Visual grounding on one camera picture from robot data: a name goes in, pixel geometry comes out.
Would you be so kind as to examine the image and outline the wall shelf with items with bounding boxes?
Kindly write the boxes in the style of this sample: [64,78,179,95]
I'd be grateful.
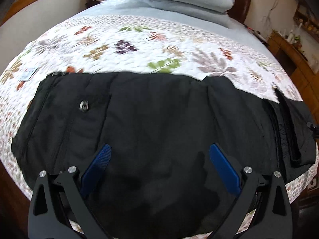
[293,2,318,42]

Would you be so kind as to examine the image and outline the wooden desk cabinet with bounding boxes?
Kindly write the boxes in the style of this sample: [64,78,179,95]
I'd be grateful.
[268,31,318,113]

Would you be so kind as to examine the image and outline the floral quilt bedspread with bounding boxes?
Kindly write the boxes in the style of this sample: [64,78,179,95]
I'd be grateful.
[0,14,319,239]

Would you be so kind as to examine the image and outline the black pants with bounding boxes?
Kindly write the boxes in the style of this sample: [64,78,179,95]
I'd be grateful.
[11,72,316,238]

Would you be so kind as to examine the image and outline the dark wooden headboard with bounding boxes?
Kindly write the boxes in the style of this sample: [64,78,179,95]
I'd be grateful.
[228,0,251,24]

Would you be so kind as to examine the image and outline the light blue bed sheet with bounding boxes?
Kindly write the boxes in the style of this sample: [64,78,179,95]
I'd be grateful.
[73,0,273,58]

